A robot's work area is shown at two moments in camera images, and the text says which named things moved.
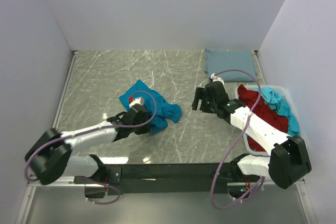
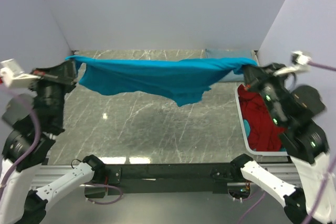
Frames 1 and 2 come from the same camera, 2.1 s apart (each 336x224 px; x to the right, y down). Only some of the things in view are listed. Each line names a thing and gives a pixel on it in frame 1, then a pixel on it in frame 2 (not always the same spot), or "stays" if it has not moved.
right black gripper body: x=208 y=105 to x=269 y=87
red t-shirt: x=249 y=98 stays
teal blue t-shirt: x=164 y=112 to x=180 y=82
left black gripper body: x=141 y=129 to x=53 y=86
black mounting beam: x=149 y=178 stays
